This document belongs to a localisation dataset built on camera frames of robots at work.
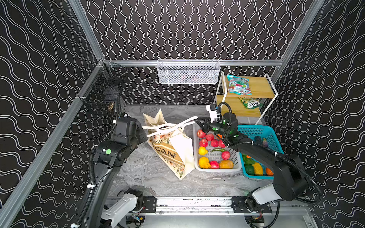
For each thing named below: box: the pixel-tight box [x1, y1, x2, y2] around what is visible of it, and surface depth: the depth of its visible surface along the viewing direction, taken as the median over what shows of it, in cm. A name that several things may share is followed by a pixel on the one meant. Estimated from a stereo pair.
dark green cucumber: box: [254, 135, 263, 145], surface depth 99 cm
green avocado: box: [244, 163, 255, 176], surface depth 83 cm
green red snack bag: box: [227, 74, 252, 96], surface depth 83 cm
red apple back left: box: [196, 129, 206, 139], surface depth 99 cm
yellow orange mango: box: [219, 159, 234, 170], surface depth 85 cm
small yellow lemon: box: [198, 146, 209, 156], surface depth 92 cm
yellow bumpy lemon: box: [198, 156, 211, 170], surface depth 85 cm
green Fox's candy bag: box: [238, 96, 262, 110], surface depth 99 cm
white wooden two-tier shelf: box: [213, 72, 279, 125], surface depth 86 cm
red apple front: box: [209, 160, 220, 170], surface depth 84 cm
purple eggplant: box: [262, 137, 268, 148], surface depth 97 cm
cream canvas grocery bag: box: [141, 108, 199, 181], surface depth 76 cm
